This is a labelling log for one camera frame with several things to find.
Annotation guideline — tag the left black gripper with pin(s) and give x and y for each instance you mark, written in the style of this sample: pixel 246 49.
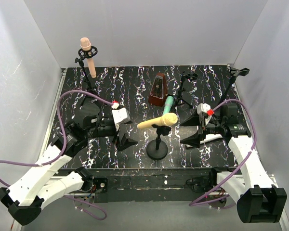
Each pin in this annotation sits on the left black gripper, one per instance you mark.
pixel 117 132

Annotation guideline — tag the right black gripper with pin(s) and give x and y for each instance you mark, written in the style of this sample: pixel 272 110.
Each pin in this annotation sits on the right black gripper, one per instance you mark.
pixel 203 128

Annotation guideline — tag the yellow microphone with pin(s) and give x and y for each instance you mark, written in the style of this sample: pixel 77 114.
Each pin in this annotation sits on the yellow microphone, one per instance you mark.
pixel 167 119

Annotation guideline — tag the black round-base mic stand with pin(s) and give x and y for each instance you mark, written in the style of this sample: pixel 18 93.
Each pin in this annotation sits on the black round-base mic stand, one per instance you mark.
pixel 157 149

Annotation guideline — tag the teal microphone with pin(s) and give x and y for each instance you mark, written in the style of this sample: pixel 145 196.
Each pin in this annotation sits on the teal microphone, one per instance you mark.
pixel 168 104

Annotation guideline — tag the small black tripod clip stand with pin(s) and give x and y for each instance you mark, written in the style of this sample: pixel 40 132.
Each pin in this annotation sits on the small black tripod clip stand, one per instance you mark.
pixel 178 98

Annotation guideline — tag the pink microphone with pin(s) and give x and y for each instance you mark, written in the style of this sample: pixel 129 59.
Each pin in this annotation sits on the pink microphone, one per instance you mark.
pixel 89 52

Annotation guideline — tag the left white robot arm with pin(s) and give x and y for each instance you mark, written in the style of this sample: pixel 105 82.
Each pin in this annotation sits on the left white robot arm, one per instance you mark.
pixel 26 198

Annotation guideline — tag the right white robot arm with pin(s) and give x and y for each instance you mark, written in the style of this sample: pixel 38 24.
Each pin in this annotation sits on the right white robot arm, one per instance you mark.
pixel 257 198

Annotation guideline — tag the tall black clip stand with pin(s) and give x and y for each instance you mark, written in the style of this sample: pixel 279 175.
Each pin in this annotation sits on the tall black clip stand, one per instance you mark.
pixel 234 73

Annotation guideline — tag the white microphone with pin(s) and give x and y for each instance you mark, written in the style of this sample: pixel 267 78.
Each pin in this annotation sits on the white microphone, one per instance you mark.
pixel 211 137

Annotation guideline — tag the brown metronome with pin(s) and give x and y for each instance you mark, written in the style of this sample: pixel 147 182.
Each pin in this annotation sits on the brown metronome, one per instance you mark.
pixel 158 91

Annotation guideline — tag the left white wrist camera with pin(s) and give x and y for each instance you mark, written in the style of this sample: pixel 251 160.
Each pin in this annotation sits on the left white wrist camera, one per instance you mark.
pixel 120 116

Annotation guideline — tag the black front mounting rail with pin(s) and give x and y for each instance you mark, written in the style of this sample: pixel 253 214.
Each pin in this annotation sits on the black front mounting rail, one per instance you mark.
pixel 150 184

